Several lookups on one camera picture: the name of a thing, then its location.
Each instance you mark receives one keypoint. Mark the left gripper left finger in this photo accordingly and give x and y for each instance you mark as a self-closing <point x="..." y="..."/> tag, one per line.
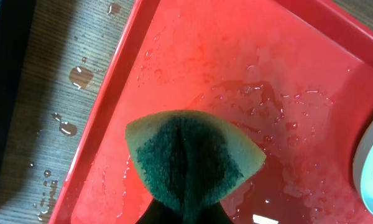
<point x="158" y="213"/>

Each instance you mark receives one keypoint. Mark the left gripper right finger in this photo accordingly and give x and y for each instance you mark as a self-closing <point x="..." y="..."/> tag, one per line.
<point x="213" y="214"/>

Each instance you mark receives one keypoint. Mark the green yellow sponge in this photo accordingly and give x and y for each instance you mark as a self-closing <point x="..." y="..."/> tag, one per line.
<point x="190" y="160"/>

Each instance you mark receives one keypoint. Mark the light blue plate back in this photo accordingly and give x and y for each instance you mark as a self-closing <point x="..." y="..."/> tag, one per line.
<point x="362" y="168"/>

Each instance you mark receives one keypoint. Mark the red plastic tray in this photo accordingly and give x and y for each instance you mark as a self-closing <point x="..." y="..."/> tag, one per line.
<point x="295" y="76"/>

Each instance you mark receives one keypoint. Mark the dark water tray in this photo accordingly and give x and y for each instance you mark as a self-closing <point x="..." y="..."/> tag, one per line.
<point x="15" y="22"/>

